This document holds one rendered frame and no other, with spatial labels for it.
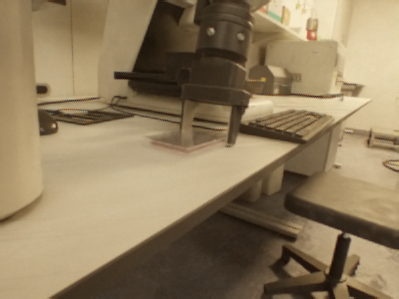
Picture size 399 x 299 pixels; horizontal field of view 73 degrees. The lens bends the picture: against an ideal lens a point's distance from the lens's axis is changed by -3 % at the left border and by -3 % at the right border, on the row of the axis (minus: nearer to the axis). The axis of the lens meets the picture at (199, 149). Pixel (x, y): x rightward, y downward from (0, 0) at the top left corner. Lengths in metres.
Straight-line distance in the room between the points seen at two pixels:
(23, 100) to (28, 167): 0.05
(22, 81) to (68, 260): 0.12
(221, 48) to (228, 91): 0.07
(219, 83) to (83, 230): 0.31
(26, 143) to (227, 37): 0.32
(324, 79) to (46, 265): 2.25
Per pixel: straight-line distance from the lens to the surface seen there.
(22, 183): 0.23
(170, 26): 0.86
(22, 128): 0.23
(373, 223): 0.97
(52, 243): 0.21
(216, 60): 0.45
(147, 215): 0.23
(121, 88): 0.86
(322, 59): 2.34
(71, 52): 1.16
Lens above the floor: 0.86
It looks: 15 degrees down
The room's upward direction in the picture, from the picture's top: 4 degrees clockwise
